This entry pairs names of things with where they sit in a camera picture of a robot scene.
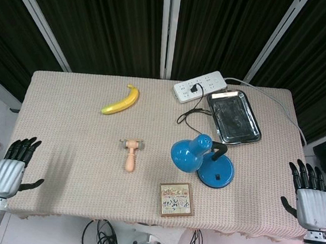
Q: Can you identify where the white power strip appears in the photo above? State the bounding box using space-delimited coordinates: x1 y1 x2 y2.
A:
172 67 228 108

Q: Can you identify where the framed picture card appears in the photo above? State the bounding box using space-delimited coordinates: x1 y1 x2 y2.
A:
156 180 197 219

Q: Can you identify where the wooden roller tool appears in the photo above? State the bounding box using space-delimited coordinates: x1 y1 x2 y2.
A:
116 137 147 174

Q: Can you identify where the grey power strip cable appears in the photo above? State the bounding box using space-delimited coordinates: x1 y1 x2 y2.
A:
218 76 313 146

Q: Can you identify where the metal tray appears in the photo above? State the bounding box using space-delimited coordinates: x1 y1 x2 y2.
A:
201 87 266 149

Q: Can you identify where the yellow banana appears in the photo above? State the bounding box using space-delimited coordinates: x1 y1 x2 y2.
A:
100 81 141 118

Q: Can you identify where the blue table lamp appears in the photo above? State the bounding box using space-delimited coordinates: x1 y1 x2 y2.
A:
167 131 238 191

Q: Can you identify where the beige tablecloth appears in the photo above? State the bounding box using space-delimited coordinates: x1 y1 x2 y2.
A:
0 63 320 244

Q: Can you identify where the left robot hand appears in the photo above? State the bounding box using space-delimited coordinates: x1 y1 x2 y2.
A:
0 133 49 203

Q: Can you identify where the black power cord with plug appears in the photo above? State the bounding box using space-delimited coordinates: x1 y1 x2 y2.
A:
175 81 216 134

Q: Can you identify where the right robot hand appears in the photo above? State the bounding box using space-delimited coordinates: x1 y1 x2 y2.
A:
278 158 326 233

